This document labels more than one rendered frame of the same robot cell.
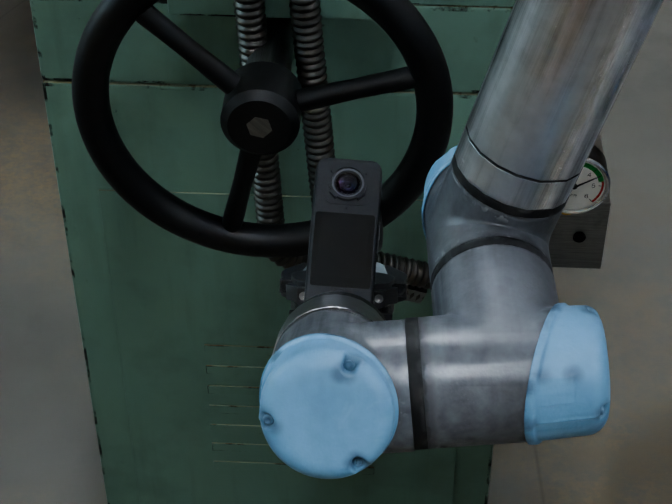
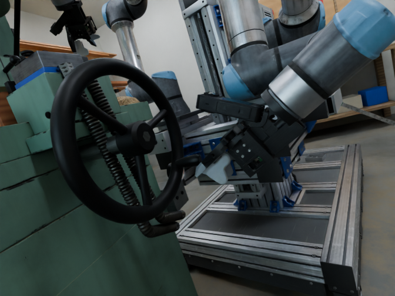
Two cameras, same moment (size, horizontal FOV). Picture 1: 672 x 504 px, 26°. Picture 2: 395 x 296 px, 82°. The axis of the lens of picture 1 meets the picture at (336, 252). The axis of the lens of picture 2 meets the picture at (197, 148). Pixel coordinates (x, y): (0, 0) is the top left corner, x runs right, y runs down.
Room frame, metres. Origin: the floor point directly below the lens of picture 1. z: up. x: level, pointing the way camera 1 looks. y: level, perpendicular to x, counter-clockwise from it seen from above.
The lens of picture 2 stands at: (0.65, 0.38, 0.83)
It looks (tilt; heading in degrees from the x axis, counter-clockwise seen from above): 10 degrees down; 295
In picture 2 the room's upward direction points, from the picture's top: 18 degrees counter-clockwise
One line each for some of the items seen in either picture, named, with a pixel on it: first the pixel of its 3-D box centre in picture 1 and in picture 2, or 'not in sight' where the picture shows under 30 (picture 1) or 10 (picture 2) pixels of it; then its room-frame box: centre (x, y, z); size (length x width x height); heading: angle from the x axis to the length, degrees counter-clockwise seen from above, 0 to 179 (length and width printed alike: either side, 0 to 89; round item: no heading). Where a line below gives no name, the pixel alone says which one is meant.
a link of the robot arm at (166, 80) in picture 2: not in sight; (165, 84); (1.21, -0.66, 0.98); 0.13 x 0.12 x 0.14; 12
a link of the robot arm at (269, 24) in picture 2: not in sight; (261, 42); (0.71, -0.54, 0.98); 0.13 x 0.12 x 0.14; 0
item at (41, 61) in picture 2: not in sight; (57, 69); (1.06, 0.03, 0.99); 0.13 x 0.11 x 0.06; 87
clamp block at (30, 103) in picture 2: not in sight; (68, 104); (1.06, 0.04, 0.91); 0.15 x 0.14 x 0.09; 87
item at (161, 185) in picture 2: (560, 196); (166, 196); (1.10, -0.22, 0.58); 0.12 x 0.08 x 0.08; 177
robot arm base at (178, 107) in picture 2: not in sight; (173, 107); (1.20, -0.66, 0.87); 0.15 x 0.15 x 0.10
